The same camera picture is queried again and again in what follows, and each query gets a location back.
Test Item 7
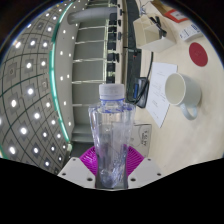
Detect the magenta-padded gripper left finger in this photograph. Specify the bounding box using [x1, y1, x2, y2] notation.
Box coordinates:
[57, 145, 100, 189]

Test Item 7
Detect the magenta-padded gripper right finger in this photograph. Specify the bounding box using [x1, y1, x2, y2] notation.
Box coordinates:
[125, 145, 164, 189]

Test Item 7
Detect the clear plastic water bottle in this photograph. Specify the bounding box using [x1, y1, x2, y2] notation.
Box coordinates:
[87, 83, 137, 189]

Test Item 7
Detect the white paper sheet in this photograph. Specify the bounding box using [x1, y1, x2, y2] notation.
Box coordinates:
[145, 61, 179, 129]

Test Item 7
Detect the black device with blue screen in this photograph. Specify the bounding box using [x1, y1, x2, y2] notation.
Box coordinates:
[132, 76, 149, 109]

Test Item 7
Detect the group of round ceiling lights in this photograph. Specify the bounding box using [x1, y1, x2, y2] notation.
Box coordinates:
[0, 1, 76, 171]

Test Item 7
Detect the white ceramic mug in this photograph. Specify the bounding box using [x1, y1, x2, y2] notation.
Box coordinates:
[164, 72, 203, 121]

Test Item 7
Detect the row of black office chairs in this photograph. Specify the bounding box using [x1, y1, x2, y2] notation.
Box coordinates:
[105, 0, 122, 84]

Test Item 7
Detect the long curved conference desk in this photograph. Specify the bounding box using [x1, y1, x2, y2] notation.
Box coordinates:
[121, 0, 143, 101]

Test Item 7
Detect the cream divided organizer box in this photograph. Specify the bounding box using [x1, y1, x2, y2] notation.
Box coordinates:
[133, 13, 177, 53]

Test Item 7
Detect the flat round red coaster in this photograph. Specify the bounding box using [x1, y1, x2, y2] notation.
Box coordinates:
[188, 41, 209, 68]

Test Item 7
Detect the black hand tool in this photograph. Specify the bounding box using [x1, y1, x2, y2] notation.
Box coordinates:
[149, 15, 168, 38]

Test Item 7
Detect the thin black cable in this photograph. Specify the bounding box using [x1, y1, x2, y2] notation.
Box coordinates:
[141, 49, 155, 101]

